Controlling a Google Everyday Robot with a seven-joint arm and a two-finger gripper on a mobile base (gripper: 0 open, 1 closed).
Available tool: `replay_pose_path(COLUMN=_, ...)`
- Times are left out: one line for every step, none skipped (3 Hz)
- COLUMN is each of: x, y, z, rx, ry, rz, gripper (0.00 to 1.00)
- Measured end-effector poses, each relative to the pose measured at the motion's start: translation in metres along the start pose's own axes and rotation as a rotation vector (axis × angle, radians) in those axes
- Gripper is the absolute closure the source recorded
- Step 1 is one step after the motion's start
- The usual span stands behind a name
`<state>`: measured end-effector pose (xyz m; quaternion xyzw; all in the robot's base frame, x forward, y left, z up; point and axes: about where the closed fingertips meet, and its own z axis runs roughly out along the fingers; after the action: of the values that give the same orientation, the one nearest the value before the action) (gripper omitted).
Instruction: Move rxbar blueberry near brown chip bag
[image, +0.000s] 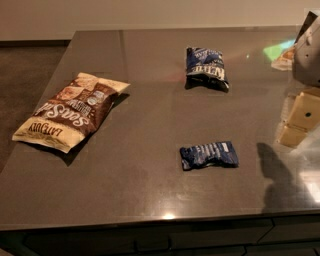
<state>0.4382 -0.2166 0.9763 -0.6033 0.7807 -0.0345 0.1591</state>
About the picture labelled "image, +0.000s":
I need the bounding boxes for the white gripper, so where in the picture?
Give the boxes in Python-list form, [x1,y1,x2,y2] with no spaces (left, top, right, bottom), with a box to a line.
[276,10,320,148]

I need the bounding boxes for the brown sea salt chip bag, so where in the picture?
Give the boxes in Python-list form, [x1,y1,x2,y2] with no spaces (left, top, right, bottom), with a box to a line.
[12,73,129,153]

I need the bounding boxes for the blue kettle chip bag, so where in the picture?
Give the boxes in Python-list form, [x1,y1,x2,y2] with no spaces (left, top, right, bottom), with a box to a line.
[186,47,230,92]

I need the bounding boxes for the blue rxbar blueberry wrapper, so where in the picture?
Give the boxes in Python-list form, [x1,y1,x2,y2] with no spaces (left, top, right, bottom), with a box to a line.
[179,141,239,171]

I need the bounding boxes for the dark cabinet drawers under table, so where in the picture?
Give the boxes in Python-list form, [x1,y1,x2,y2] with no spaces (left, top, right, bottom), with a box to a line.
[0,215,320,256]

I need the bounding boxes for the orange snack bag at edge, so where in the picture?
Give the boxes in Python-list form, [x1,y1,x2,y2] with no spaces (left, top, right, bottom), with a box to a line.
[271,46,295,71]

